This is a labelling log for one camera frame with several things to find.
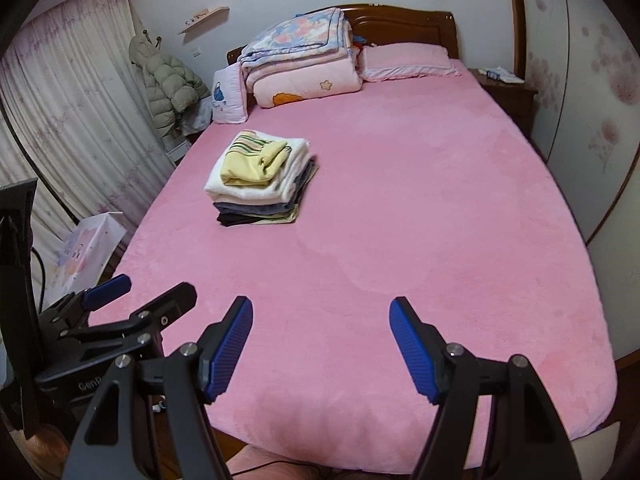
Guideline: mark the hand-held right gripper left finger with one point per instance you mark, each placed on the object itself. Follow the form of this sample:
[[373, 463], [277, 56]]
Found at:
[[230, 345]]

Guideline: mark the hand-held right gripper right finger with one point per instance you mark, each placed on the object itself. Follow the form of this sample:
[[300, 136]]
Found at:
[[412, 345]]

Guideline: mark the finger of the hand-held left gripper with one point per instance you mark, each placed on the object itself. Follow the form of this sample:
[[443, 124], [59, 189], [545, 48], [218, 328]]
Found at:
[[107, 290], [170, 302]]

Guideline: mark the yellow striped sweater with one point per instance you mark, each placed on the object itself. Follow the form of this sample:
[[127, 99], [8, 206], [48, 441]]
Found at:
[[250, 165]]

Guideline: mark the white printed gift bag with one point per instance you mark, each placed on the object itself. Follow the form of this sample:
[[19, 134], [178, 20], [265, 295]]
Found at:
[[85, 250]]

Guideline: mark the black folded garment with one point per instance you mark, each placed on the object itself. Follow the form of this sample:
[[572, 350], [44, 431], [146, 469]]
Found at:
[[235, 220]]

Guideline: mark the grey folded garment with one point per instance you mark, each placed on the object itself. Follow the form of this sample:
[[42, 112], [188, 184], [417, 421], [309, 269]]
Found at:
[[260, 208]]

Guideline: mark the pink bed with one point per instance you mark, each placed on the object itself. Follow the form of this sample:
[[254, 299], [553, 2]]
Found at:
[[400, 210]]

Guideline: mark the pale green folded garment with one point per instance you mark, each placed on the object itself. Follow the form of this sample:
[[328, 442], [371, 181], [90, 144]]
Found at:
[[280, 217]]

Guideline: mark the white floral curtain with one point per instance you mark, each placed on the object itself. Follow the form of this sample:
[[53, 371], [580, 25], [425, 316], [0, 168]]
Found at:
[[75, 110]]

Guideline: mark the white plastic bag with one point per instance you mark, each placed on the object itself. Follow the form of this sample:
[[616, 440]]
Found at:
[[197, 115]]

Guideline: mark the white folded garment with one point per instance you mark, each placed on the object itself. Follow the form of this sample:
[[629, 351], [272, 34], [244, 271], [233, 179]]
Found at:
[[295, 160]]

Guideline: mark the beige puffer jacket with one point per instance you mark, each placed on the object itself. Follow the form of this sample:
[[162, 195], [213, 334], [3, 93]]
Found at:
[[165, 85]]

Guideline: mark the small white cushion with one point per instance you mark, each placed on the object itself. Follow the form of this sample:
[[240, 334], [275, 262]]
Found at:
[[229, 95]]

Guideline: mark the wooden coat rack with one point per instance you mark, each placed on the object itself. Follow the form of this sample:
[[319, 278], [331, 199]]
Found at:
[[150, 37]]

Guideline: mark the wooden nightstand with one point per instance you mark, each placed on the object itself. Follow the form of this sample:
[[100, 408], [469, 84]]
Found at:
[[510, 102]]

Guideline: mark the papers on nightstand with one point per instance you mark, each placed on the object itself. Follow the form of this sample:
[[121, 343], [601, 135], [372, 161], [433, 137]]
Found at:
[[500, 75]]

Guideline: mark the pink pillow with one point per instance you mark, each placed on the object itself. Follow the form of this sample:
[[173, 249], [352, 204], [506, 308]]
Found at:
[[405, 60]]

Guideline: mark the floral folded quilt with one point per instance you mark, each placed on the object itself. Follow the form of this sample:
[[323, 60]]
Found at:
[[295, 35]]

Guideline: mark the wardrobe with floral doors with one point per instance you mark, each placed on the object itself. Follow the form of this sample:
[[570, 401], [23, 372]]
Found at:
[[590, 85]]

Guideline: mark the wooden headboard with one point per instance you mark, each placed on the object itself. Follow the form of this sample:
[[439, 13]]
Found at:
[[400, 22]]

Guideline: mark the wooden wall shelf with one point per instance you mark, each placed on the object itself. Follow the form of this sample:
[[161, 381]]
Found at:
[[205, 19]]

